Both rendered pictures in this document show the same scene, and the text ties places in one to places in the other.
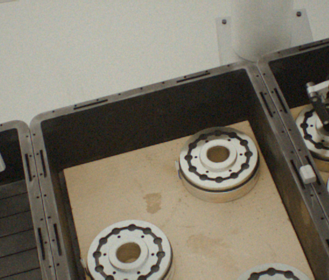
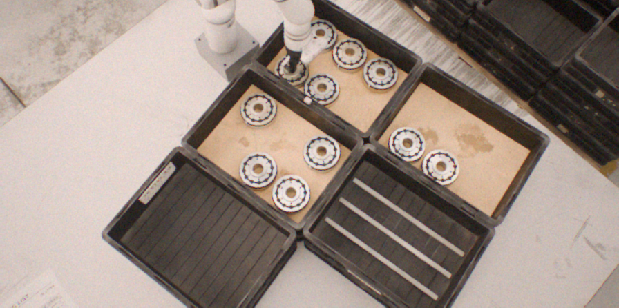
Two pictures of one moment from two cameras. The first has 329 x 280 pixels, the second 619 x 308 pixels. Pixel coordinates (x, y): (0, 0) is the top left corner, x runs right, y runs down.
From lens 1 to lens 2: 68 cm
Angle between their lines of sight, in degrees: 31
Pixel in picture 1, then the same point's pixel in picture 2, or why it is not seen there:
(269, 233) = (296, 126)
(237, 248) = (290, 139)
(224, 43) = (208, 50)
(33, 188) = (210, 170)
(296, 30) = not seen: hidden behind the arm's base
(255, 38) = (226, 43)
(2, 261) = (205, 204)
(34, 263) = (219, 196)
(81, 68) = (137, 94)
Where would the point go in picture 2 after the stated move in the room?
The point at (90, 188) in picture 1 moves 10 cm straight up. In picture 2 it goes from (214, 152) to (208, 140)
